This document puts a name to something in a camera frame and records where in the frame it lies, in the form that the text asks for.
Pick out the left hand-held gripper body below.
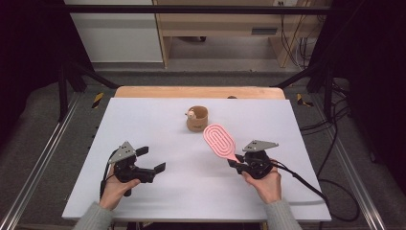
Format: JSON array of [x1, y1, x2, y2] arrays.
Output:
[[107, 141, 157, 197]]

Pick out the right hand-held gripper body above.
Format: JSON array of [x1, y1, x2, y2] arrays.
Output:
[[237, 139, 280, 180]]

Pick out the pink hairbrush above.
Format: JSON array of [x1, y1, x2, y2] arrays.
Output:
[[202, 123, 241, 163]]

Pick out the tan cup with animal figure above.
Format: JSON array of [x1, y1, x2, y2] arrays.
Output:
[[185, 105, 209, 132]]

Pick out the person's left hand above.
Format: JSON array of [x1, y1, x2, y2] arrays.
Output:
[[99, 166, 142, 212]]

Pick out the person's right hand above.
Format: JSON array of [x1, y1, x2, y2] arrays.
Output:
[[241, 158, 283, 205]]

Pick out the yellow black tape marker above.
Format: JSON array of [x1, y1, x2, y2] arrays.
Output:
[[296, 93, 314, 108], [91, 92, 105, 109]]

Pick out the black metal stand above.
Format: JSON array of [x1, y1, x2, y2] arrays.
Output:
[[57, 58, 120, 123], [271, 58, 336, 120]]

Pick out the white cabinet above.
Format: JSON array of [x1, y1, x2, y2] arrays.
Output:
[[63, 0, 164, 64]]

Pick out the grey desk label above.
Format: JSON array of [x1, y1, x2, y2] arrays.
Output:
[[251, 27, 279, 35]]

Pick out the wooden desk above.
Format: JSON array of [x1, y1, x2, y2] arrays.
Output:
[[152, 0, 334, 69]]

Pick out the black curtain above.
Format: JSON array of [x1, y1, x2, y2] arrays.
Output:
[[310, 0, 406, 186], [0, 0, 95, 142]]

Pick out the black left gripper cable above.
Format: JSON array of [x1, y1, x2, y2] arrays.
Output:
[[99, 149, 120, 201]]

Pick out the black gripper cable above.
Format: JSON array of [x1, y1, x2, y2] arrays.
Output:
[[271, 159, 361, 223], [99, 149, 120, 201]]

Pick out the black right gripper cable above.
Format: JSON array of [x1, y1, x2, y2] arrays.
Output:
[[271, 159, 361, 223]]

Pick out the black floor cables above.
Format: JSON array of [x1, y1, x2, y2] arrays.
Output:
[[300, 78, 353, 180]]

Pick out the aluminium rail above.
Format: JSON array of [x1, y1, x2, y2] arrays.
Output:
[[0, 92, 81, 230], [331, 135, 388, 230]]

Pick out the bundle of hanging cables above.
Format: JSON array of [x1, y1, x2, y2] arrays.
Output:
[[278, 1, 319, 71]]

